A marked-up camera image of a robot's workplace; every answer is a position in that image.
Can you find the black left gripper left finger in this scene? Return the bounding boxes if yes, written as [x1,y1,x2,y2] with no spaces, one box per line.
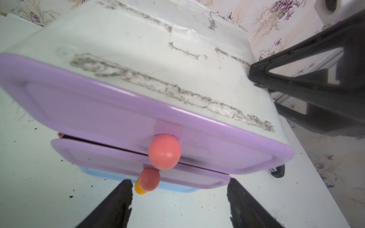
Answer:
[77,180,133,228]

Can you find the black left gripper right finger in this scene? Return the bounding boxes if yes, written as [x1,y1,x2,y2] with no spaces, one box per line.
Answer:
[227,178,283,228]

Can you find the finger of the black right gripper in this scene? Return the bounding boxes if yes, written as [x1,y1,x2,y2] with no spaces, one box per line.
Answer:
[249,11,365,137]

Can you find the pink top drawer knob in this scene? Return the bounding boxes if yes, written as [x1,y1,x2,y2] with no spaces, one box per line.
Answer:
[148,134,182,171]

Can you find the pink drawer knob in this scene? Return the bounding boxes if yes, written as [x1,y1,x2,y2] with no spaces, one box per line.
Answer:
[139,168,161,192]
[148,134,182,171]

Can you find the purple top drawer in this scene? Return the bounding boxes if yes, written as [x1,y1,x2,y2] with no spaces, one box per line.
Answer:
[1,53,295,174]

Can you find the purple drawer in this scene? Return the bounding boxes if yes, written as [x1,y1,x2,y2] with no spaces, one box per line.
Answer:
[51,139,230,190]
[1,53,295,174]

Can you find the yellow bottom drawer knob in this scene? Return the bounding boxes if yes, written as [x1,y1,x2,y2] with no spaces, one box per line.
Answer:
[134,179,147,195]

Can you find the pink middle drawer knob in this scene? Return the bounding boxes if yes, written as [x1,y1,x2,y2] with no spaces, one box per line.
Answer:
[139,168,161,192]

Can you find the purple middle drawer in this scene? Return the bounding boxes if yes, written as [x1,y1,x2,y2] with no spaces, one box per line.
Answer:
[51,139,230,190]

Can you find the blue bottom drawer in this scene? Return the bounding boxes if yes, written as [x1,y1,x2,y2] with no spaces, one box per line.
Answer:
[79,166,199,193]

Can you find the white drawer cabinet shell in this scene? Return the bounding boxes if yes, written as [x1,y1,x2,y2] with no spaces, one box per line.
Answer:
[7,1,289,144]

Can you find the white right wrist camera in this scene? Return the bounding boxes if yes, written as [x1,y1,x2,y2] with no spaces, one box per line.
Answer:
[314,0,365,24]

